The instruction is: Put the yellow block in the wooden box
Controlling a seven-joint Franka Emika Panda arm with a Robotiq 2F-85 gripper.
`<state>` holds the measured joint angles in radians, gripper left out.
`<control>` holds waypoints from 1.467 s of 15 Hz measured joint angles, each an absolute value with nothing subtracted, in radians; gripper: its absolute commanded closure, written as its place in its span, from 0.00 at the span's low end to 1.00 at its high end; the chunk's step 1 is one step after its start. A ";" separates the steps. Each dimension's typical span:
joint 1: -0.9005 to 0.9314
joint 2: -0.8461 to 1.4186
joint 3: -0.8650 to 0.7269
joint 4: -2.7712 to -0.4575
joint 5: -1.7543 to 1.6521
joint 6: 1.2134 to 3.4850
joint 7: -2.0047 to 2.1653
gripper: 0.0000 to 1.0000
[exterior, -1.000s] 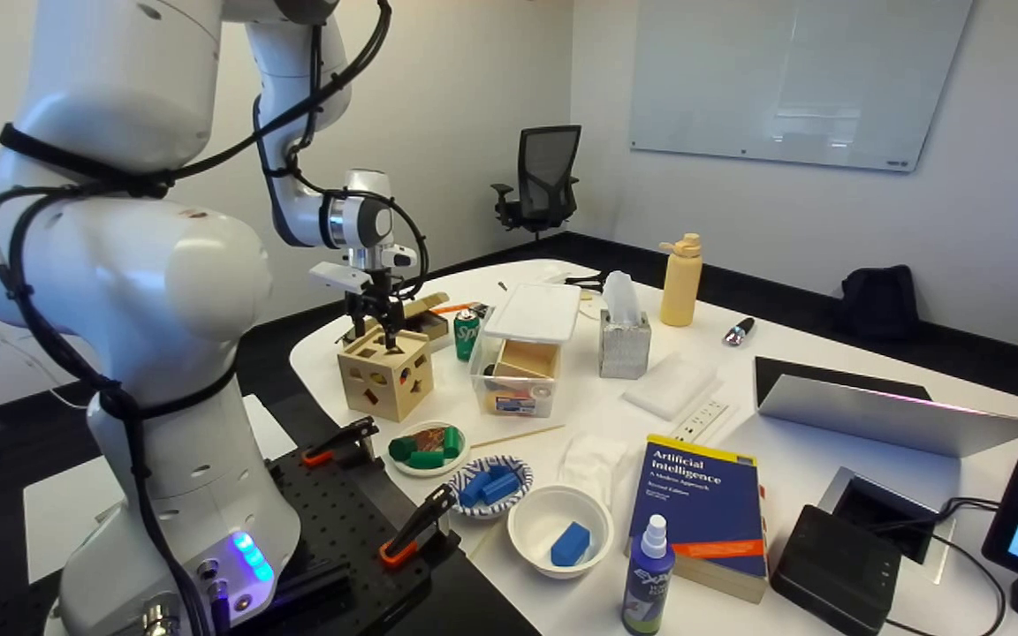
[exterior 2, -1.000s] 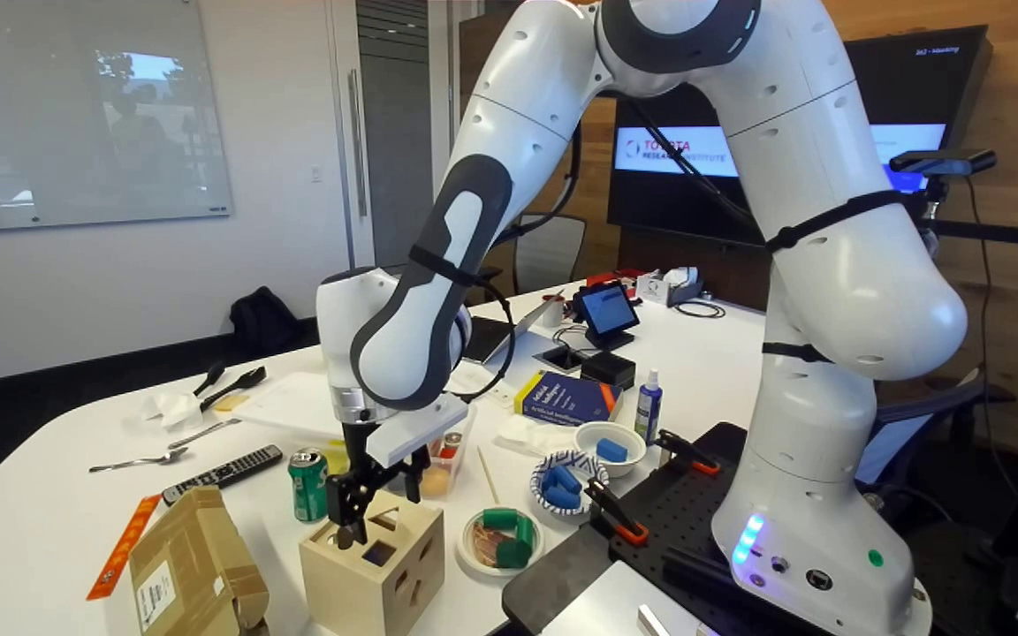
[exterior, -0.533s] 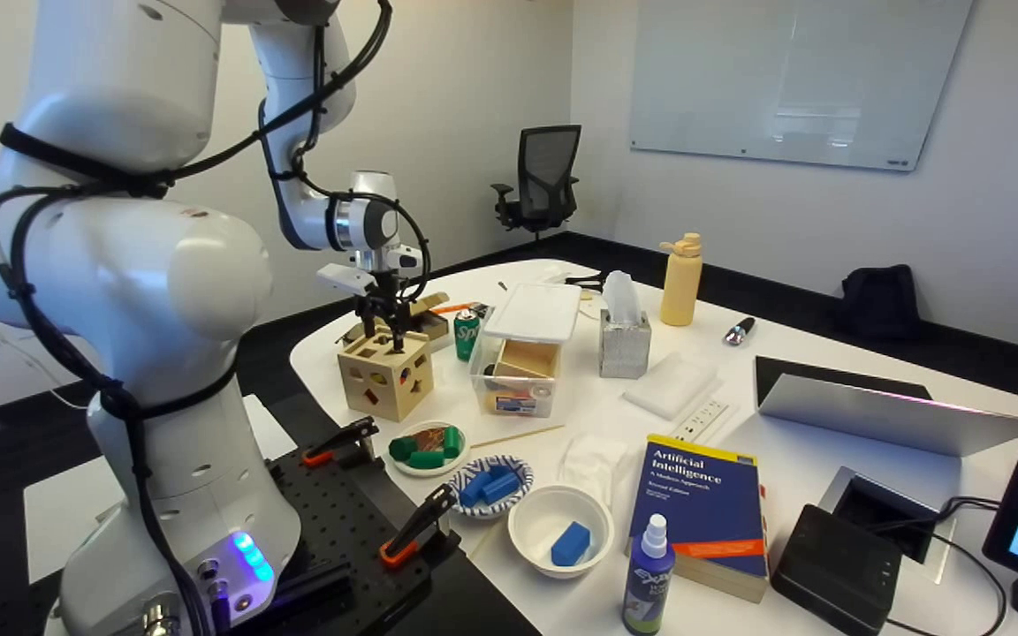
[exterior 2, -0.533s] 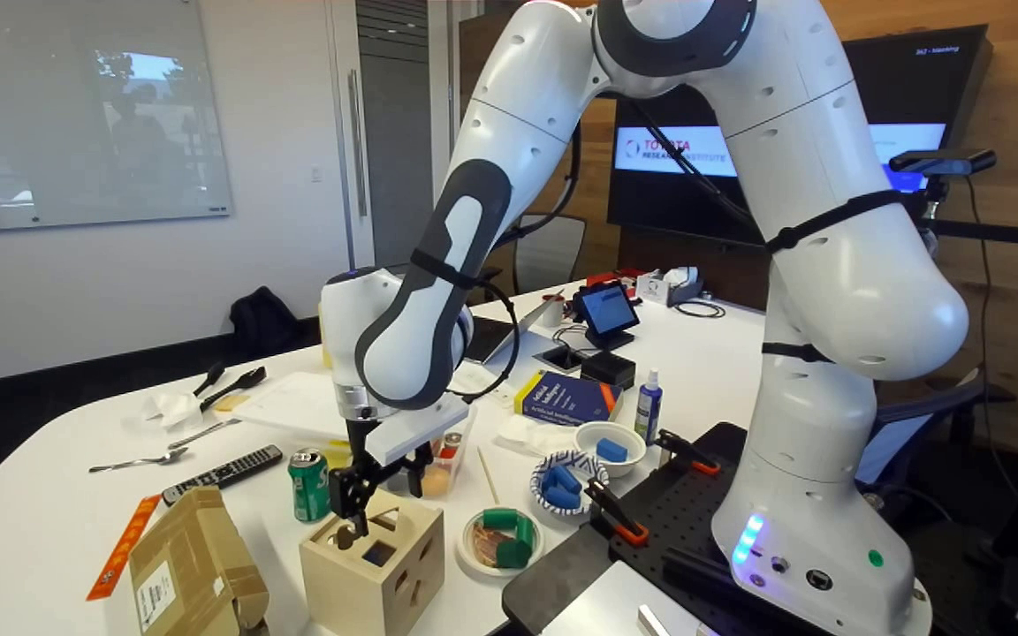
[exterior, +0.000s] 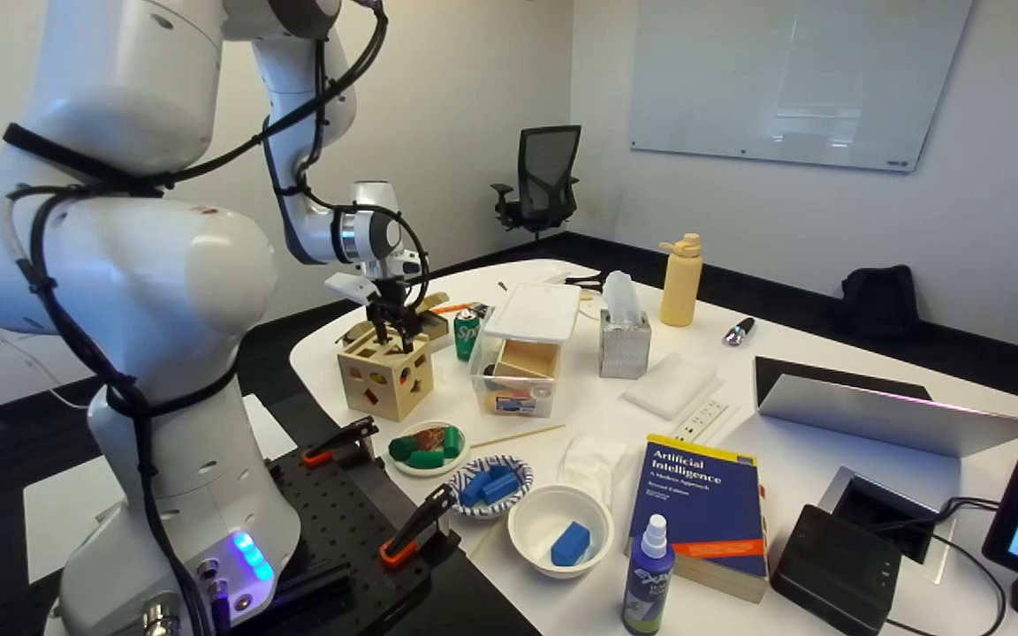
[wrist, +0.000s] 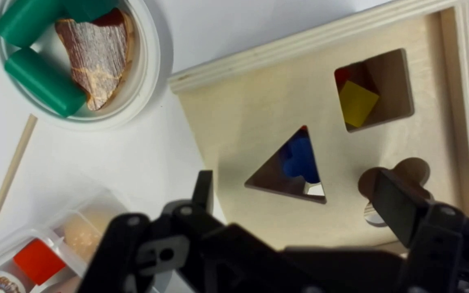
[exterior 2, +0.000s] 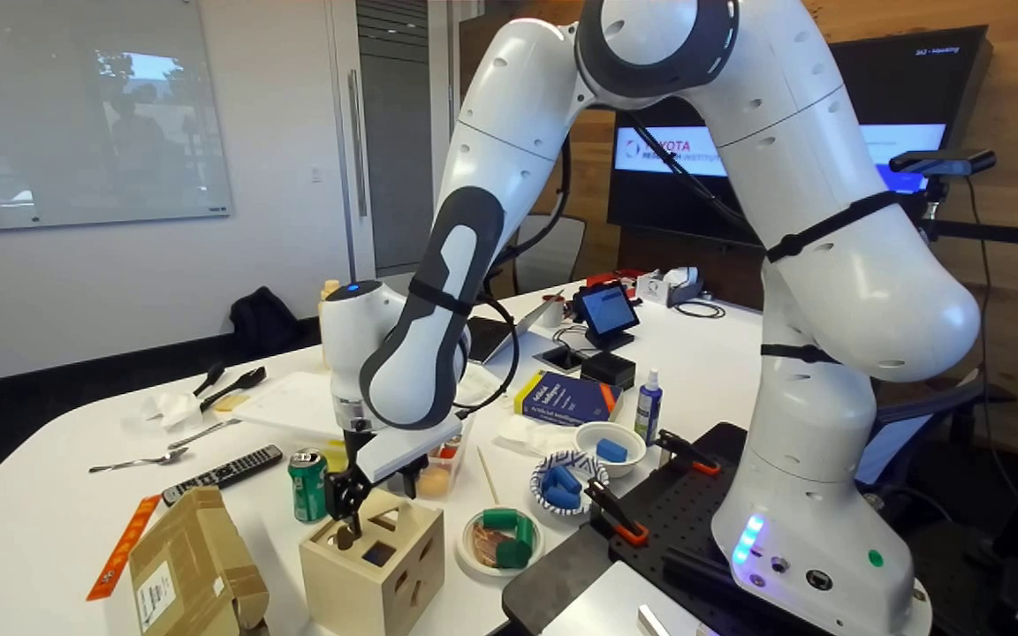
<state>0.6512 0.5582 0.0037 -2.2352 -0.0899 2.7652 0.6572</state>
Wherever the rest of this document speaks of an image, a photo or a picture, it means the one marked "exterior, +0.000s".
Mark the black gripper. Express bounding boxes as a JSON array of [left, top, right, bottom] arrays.
[[361, 271, 434, 355]]

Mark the wooden shape sorter lid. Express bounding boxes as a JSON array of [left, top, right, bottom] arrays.
[[337, 316, 434, 376]]

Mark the wooden shape sorter box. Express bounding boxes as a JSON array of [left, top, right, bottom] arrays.
[[332, 317, 437, 423]]

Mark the black box device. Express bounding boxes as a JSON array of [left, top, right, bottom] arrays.
[[767, 502, 906, 636]]

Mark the flat wooden tray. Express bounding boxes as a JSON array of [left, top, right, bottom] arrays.
[[338, 289, 457, 355]]

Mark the green cup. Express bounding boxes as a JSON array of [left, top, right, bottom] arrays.
[[449, 313, 484, 364]]

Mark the brown toy steak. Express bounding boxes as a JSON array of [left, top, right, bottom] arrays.
[[402, 427, 449, 456]]

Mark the white container lid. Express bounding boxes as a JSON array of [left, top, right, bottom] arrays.
[[480, 280, 582, 350]]

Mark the clear plastic container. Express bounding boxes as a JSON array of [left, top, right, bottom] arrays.
[[467, 334, 567, 423]]

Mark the thin wooden stick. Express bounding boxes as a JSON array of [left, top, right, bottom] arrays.
[[467, 421, 568, 453]]

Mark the blue patterned bowl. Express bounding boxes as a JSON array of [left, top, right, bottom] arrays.
[[449, 456, 537, 528]]

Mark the black office chair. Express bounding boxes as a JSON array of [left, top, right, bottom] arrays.
[[488, 123, 582, 244]]

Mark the white tissue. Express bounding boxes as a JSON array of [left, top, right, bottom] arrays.
[[599, 269, 643, 334]]

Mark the grey tissue holder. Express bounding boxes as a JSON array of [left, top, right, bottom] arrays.
[[594, 309, 654, 383]]

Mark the clear plastic wrap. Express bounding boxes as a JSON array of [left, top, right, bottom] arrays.
[[555, 430, 643, 506]]

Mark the white bowl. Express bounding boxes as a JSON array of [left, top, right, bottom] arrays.
[[505, 485, 620, 587]]

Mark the white paper pad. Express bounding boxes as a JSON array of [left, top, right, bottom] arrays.
[[623, 350, 722, 423]]

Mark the beige bottle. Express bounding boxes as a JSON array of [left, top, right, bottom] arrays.
[[657, 229, 707, 334]]

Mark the white remote control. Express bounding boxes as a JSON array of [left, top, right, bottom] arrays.
[[670, 396, 731, 446]]

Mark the black marker pen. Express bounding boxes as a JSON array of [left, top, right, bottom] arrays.
[[718, 316, 759, 350]]

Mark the blue book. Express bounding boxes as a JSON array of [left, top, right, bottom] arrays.
[[629, 430, 771, 606]]

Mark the blue spray bottle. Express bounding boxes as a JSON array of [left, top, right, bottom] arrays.
[[620, 509, 679, 636]]

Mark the whiteboard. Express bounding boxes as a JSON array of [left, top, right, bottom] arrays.
[[629, 0, 979, 178]]

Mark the black bag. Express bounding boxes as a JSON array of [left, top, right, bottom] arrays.
[[835, 263, 925, 348]]

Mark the silver laptop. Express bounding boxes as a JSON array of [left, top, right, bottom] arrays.
[[754, 355, 1018, 459]]

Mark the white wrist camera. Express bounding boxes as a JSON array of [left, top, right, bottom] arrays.
[[320, 269, 385, 309]]

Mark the black clamp orange handle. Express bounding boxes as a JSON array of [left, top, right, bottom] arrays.
[[296, 415, 381, 475], [376, 482, 462, 578]]

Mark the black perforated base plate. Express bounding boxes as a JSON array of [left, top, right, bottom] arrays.
[[220, 439, 540, 636]]

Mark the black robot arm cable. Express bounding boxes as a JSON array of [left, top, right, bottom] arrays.
[[0, 0, 430, 636]]

